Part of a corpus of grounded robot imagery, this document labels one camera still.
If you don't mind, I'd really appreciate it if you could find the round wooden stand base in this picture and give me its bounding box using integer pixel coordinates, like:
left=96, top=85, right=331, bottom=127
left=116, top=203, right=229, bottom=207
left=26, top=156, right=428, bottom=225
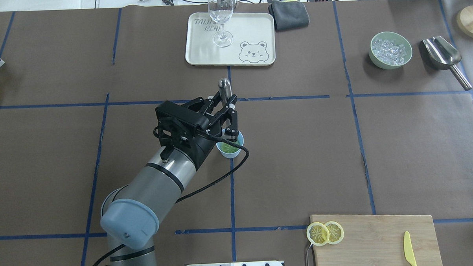
left=457, top=5, right=473, bottom=38

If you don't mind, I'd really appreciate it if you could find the green bowl of ice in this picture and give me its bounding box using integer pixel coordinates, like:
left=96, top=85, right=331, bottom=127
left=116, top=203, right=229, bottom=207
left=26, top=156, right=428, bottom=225
left=369, top=32, right=412, bottom=70

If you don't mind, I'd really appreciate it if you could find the yellow lemon half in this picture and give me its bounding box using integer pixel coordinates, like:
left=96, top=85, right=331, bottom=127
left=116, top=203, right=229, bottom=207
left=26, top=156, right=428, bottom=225
left=306, top=222, right=330, bottom=246

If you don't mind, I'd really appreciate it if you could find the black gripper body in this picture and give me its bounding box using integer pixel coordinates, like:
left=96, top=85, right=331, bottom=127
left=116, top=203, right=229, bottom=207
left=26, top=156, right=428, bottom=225
left=153, top=97, right=222, bottom=170

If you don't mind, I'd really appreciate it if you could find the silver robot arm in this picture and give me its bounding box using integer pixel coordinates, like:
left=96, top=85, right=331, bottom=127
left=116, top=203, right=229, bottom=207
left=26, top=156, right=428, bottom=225
left=92, top=92, right=239, bottom=266

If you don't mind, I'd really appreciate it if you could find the cream bear print tray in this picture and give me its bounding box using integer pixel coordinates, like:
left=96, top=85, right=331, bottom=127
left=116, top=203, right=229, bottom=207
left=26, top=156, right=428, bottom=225
left=185, top=12, right=276, bottom=66

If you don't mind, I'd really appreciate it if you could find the bamboo cutting board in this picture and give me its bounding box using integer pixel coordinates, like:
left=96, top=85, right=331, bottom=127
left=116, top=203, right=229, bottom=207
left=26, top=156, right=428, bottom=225
left=310, top=214, right=443, bottom=266

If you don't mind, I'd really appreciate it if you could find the grey folded cloth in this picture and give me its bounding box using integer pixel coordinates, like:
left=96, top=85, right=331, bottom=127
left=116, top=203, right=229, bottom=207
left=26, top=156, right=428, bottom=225
left=268, top=0, right=310, bottom=31

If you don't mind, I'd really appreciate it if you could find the yellow plastic knife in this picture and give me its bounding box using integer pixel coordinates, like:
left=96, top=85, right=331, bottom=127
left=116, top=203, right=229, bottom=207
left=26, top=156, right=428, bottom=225
left=403, top=231, right=417, bottom=266

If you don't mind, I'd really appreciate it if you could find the clear wine glass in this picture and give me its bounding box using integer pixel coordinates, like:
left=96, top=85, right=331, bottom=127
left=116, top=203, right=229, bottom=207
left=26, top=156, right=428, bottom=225
left=208, top=0, right=234, bottom=48

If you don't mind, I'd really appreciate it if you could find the steel ice scoop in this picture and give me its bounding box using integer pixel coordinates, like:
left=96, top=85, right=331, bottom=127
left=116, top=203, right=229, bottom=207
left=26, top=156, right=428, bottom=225
left=422, top=36, right=473, bottom=91

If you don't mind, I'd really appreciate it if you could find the light blue plastic cup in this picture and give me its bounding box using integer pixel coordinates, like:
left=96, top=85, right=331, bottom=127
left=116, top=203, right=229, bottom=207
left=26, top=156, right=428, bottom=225
left=216, top=129, right=244, bottom=159

